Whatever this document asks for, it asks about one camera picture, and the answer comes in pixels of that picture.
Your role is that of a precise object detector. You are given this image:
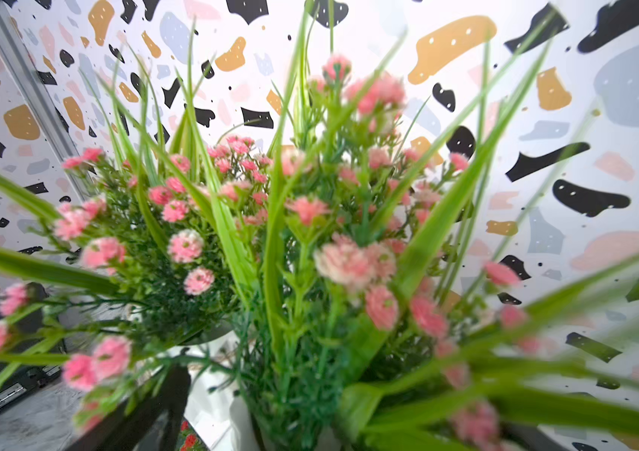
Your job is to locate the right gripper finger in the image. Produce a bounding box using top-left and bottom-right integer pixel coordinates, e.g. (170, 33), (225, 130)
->
(68, 366), (191, 451)

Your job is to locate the red flower pot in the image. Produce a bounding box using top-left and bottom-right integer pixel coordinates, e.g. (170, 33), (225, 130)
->
(178, 420), (206, 451)

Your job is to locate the pink flower pot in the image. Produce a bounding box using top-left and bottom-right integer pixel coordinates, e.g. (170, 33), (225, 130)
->
(0, 105), (272, 428)
(228, 0), (639, 451)

